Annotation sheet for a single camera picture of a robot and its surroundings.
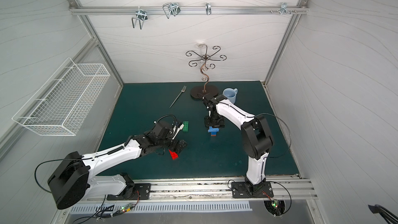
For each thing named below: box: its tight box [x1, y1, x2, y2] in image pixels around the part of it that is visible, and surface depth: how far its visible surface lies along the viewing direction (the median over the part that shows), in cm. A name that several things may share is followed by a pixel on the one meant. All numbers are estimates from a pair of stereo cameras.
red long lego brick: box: [168, 149, 179, 161], surface depth 86 cm
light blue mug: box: [222, 87, 238, 105], surface depth 110 cm
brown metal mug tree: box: [185, 45, 227, 99], surface depth 97 cm
